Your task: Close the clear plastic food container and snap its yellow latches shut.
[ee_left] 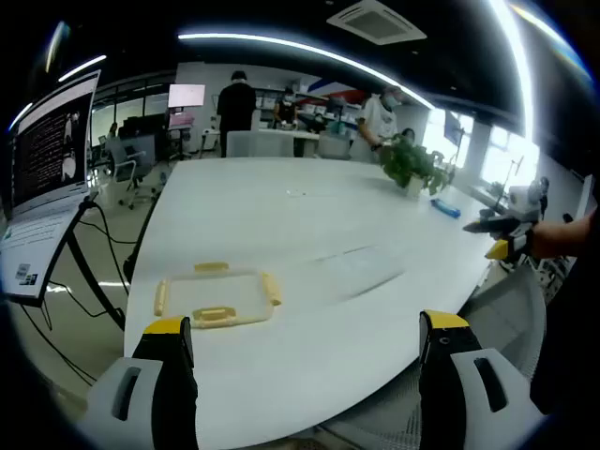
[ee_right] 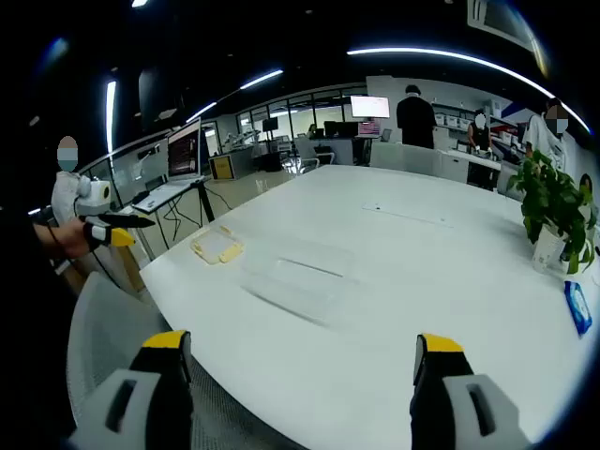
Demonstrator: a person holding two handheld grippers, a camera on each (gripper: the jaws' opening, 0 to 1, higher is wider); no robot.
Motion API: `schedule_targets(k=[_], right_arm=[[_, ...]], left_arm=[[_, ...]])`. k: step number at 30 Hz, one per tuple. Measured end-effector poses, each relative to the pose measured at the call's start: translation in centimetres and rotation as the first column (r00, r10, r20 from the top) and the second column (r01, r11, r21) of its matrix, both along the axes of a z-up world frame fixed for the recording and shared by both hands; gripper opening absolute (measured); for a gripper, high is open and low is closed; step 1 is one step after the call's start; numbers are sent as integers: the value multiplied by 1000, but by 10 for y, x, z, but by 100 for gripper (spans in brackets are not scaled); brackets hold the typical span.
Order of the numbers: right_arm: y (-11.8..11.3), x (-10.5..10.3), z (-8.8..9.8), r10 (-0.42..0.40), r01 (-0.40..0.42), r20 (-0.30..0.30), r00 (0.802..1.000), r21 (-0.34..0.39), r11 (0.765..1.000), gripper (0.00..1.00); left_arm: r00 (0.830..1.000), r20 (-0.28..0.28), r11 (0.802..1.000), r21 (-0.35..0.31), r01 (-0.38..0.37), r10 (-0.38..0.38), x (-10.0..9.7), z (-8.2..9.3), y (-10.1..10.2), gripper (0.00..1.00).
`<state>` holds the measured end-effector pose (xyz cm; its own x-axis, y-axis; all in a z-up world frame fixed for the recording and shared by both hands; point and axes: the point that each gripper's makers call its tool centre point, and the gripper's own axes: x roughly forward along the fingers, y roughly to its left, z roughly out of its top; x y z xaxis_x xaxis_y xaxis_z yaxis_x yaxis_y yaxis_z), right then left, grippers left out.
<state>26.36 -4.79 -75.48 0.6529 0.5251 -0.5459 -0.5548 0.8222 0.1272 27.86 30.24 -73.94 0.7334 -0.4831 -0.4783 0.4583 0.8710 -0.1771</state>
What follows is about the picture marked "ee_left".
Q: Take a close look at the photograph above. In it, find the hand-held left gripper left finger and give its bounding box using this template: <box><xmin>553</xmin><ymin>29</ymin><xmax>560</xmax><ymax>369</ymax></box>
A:
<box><xmin>86</xmin><ymin>316</ymin><xmax>201</xmax><ymax>450</ymax></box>

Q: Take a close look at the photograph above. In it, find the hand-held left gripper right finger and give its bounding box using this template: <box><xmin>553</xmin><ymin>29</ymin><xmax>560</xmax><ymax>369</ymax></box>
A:
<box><xmin>418</xmin><ymin>308</ymin><xmax>555</xmax><ymax>450</ymax></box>

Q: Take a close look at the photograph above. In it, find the clear container with plastic buckles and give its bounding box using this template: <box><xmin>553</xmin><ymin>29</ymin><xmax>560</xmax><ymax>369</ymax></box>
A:
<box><xmin>154</xmin><ymin>261</ymin><xmax>285</xmax><ymax>331</ymax></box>

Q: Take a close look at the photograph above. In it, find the person's right hand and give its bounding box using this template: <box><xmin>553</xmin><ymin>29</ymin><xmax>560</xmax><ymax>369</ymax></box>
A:
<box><xmin>532</xmin><ymin>223</ymin><xmax>563</xmax><ymax>258</ymax></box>

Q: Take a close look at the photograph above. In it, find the blue packet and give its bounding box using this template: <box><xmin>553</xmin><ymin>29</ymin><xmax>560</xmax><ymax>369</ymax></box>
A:
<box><xmin>429</xmin><ymin>197</ymin><xmax>462</xmax><ymax>218</ymax></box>

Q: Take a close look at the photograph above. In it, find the grey mesh office chair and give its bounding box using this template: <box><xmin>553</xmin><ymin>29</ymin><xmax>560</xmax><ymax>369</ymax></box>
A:
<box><xmin>322</xmin><ymin>269</ymin><xmax>548</xmax><ymax>450</ymax></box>

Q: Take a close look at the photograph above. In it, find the person's black shirt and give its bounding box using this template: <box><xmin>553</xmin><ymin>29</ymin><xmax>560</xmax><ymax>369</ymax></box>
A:
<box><xmin>529</xmin><ymin>201</ymin><xmax>600</xmax><ymax>418</ymax></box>

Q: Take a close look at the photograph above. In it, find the potted green plant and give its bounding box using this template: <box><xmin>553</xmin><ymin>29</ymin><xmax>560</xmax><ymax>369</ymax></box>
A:
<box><xmin>378</xmin><ymin>133</ymin><xmax>454</xmax><ymax>198</ymax></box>

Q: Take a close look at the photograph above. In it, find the ceiling light strip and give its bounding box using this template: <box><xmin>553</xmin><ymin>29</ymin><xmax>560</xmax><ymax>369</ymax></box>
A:
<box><xmin>58</xmin><ymin>54</ymin><xmax>109</xmax><ymax>83</ymax></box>
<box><xmin>487</xmin><ymin>0</ymin><xmax>541</xmax><ymax>142</ymax></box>
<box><xmin>177</xmin><ymin>30</ymin><xmax>436</xmax><ymax>110</ymax></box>

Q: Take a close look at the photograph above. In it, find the black laptop stand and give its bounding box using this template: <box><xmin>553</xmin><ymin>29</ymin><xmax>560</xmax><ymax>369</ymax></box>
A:
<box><xmin>39</xmin><ymin>194</ymin><xmax>128</xmax><ymax>332</ymax></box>

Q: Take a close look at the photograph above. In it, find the translucent storage box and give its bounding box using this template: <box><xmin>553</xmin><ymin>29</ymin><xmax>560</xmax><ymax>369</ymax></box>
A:
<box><xmin>319</xmin><ymin>132</ymin><xmax>353</xmax><ymax>161</ymax></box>
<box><xmin>226</xmin><ymin>129</ymin><xmax>296</xmax><ymax>158</ymax></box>

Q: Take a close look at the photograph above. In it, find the grey swivel office chair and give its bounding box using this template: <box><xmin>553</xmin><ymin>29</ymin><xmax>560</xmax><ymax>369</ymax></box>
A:
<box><xmin>106</xmin><ymin>136</ymin><xmax>159</xmax><ymax>211</ymax></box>

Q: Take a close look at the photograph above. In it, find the ceiling air vent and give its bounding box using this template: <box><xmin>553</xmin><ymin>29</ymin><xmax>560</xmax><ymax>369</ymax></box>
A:
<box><xmin>326</xmin><ymin>0</ymin><xmax>428</xmax><ymax>46</ymax></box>

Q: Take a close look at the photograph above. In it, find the open laptop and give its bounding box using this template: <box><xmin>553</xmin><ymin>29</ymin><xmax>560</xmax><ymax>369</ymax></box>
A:
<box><xmin>0</xmin><ymin>69</ymin><xmax>102</xmax><ymax>301</ymax></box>

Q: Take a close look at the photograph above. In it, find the bright display screen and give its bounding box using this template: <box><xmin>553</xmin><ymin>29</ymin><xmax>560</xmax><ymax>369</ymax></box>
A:
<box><xmin>167</xmin><ymin>83</ymin><xmax>206</xmax><ymax>109</ymax></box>

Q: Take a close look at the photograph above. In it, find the black cable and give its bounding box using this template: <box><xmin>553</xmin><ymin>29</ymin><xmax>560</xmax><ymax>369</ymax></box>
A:
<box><xmin>18</xmin><ymin>280</ymin><xmax>98</xmax><ymax>388</ymax></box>
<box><xmin>77</xmin><ymin>203</ymin><xmax>144</xmax><ymax>248</ymax></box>

